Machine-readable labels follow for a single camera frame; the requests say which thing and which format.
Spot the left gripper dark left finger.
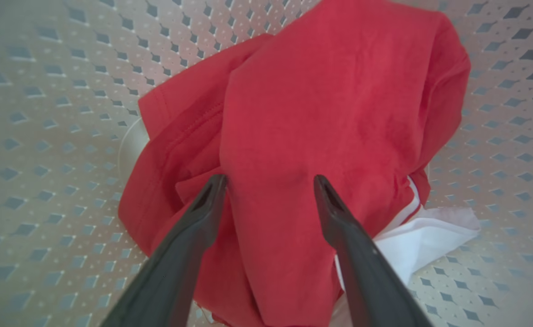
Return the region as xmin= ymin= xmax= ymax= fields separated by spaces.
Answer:
xmin=101 ymin=174 xmax=228 ymax=327

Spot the white garment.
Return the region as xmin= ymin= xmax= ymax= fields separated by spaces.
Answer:
xmin=330 ymin=207 xmax=481 ymax=327

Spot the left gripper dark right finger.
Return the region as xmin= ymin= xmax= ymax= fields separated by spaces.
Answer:
xmin=313 ymin=174 xmax=433 ymax=327

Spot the cream perforated plastic laundry basket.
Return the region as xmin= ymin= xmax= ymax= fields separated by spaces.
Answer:
xmin=0 ymin=0 xmax=533 ymax=327

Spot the red garment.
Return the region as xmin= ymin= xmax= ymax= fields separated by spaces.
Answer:
xmin=118 ymin=0 xmax=472 ymax=327

